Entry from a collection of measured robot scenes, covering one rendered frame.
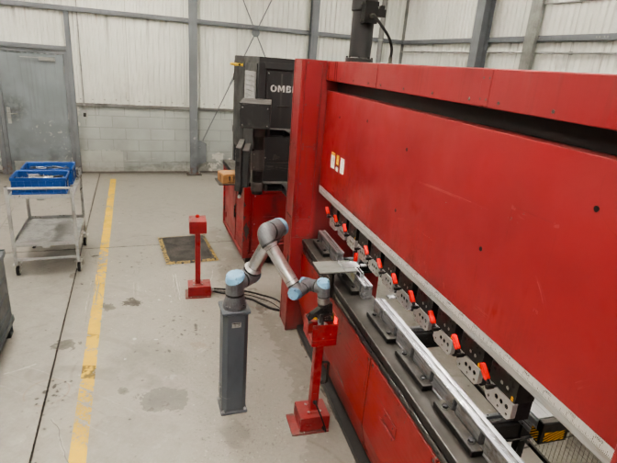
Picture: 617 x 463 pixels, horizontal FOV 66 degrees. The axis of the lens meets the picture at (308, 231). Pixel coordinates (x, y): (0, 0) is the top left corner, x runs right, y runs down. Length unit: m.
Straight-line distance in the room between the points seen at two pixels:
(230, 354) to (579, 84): 2.44
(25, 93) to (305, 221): 6.91
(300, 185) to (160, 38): 6.37
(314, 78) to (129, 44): 6.35
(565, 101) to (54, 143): 9.13
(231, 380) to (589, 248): 2.39
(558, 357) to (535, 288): 0.22
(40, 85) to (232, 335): 7.46
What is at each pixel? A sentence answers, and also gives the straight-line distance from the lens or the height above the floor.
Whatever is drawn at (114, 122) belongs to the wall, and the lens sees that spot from 9.83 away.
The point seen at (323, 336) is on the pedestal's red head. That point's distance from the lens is 2.92.
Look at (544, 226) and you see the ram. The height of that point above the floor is 1.84.
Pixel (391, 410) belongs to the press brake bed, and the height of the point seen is 0.67.
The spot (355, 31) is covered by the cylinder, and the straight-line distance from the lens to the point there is 3.53.
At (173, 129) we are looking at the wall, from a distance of 9.87.
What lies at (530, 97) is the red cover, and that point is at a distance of 1.75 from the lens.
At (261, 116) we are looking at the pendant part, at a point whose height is 1.85.
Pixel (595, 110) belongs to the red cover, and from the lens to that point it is 1.55.
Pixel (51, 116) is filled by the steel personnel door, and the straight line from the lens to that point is 9.88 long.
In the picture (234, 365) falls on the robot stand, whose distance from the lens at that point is 3.24.
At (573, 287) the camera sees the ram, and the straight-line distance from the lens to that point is 1.61.
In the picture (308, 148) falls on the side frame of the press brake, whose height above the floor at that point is 1.64.
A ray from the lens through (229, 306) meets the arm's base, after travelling 3.05.
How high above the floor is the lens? 2.27
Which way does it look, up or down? 19 degrees down
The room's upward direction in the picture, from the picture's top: 4 degrees clockwise
